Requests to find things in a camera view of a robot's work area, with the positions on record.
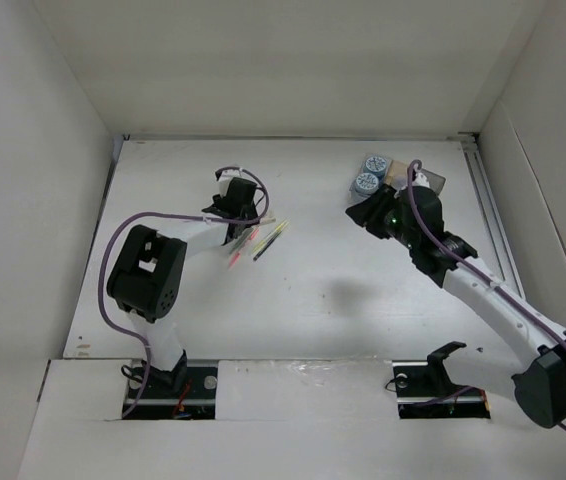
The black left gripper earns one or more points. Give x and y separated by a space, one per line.
250 214

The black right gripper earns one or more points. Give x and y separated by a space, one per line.
366 213

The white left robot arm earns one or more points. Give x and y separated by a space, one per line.
143 264

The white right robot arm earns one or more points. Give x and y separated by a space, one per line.
533 375

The green highlighter pen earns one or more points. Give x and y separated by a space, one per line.
241 241

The pink highlighter pen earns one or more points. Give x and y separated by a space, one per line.
235 257

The clear plastic bin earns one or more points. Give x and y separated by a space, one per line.
370 176

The yellow highlighter pen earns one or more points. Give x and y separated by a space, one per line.
283 225

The black pen refill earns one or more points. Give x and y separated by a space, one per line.
269 245

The grey plastic bin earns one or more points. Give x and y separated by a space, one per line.
435 181

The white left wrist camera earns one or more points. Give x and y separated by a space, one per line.
225 175

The aluminium rail on right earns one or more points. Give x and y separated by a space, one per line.
477 220

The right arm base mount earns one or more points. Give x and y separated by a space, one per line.
423 392

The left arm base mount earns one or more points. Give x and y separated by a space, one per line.
195 399

